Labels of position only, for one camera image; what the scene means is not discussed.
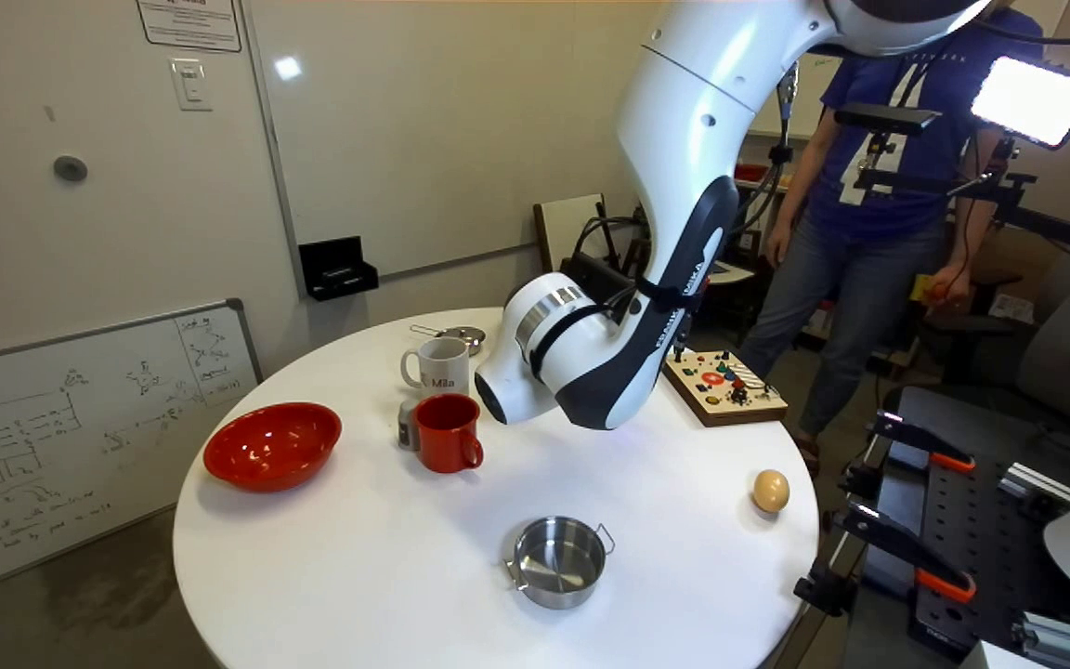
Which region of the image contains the person's right hand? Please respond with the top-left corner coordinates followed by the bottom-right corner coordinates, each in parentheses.
top-left (763, 221), bottom-right (802, 273)

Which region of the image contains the person's left hand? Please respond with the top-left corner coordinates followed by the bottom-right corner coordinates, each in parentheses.
top-left (923, 259), bottom-right (981, 318)

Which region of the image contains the person's right forearm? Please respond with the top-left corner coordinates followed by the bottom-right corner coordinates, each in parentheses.
top-left (768, 111), bottom-right (840, 235)

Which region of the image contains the person's left forearm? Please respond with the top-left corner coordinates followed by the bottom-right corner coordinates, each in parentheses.
top-left (948, 122), bottom-right (999, 275)

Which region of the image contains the person in blue shirt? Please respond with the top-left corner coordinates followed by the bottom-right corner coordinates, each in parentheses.
top-left (736, 0), bottom-right (1050, 448)

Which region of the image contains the bright light panel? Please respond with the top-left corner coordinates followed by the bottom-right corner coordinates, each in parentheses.
top-left (967, 51), bottom-right (1070, 154)

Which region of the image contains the brown egg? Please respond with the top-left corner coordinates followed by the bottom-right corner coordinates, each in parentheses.
top-left (749, 464), bottom-right (797, 520)

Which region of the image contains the white printed mug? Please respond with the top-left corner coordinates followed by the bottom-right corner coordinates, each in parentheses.
top-left (397, 332), bottom-right (476, 403)

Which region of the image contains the red mug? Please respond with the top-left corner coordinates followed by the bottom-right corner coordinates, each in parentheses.
top-left (410, 389), bottom-right (492, 480)

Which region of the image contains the small steel bowl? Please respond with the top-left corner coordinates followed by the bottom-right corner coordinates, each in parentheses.
top-left (498, 512), bottom-right (621, 614)

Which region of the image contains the red bowl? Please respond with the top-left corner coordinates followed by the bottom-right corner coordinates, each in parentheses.
top-left (202, 399), bottom-right (346, 496)

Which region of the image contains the wooden switch busy board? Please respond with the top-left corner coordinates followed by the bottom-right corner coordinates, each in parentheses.
top-left (658, 344), bottom-right (797, 430)

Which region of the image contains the black clamp orange handle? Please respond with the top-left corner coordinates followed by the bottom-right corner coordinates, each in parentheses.
top-left (867, 406), bottom-right (981, 485)
top-left (792, 498), bottom-right (986, 619)

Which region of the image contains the aluminium rail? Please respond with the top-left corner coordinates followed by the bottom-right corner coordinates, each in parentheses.
top-left (1007, 605), bottom-right (1070, 669)

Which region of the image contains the black wall tray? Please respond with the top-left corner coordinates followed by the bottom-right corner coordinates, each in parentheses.
top-left (293, 230), bottom-right (382, 305)

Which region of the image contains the white wall switch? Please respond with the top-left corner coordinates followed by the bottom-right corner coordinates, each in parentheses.
top-left (169, 57), bottom-right (221, 114)

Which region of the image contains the framed wall sign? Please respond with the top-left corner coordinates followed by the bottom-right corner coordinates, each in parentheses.
top-left (133, 0), bottom-right (245, 57)

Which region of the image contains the round grey wall knob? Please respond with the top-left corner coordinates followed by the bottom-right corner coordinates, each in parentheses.
top-left (50, 148), bottom-right (92, 190)

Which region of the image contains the whiteboard leaning on wall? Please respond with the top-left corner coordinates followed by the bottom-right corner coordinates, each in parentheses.
top-left (0, 297), bottom-right (266, 609)

